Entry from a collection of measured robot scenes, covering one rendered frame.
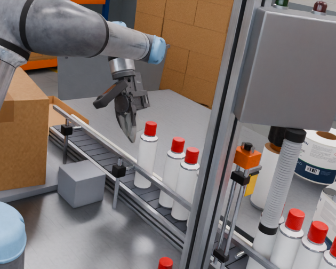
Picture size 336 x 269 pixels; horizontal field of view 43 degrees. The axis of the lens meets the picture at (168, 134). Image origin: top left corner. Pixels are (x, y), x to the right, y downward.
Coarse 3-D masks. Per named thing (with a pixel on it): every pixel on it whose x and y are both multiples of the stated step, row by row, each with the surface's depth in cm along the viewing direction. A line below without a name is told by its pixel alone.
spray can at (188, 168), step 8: (192, 152) 108; (184, 160) 112; (192, 160) 109; (184, 168) 110; (192, 168) 109; (184, 176) 110; (192, 176) 110; (184, 184) 111; (192, 184) 111; (176, 192) 114; (184, 192) 112; (192, 192) 113; (176, 208) 115; (184, 208) 114; (176, 216) 115; (184, 216) 115
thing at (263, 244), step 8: (280, 224) 92; (256, 232) 97; (256, 240) 96; (264, 240) 94; (272, 240) 94; (256, 248) 96; (264, 248) 95; (272, 248) 95; (264, 256) 96; (248, 264) 99; (256, 264) 97
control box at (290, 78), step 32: (256, 32) 70; (288, 32) 68; (320, 32) 69; (256, 64) 70; (288, 64) 70; (320, 64) 71; (256, 96) 72; (288, 96) 73; (320, 96) 73; (320, 128) 76
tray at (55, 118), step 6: (48, 96) 190; (54, 96) 192; (54, 102) 192; (60, 102) 188; (66, 108) 185; (72, 108) 181; (54, 114) 182; (60, 114) 183; (78, 114) 178; (54, 120) 176; (60, 120) 177; (84, 120) 175; (48, 126) 170; (48, 132) 165
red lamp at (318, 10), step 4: (316, 4) 74; (320, 4) 73; (324, 4) 73; (316, 8) 74; (320, 8) 74; (324, 8) 74; (312, 12) 74; (316, 12) 74; (320, 12) 74; (324, 12) 74
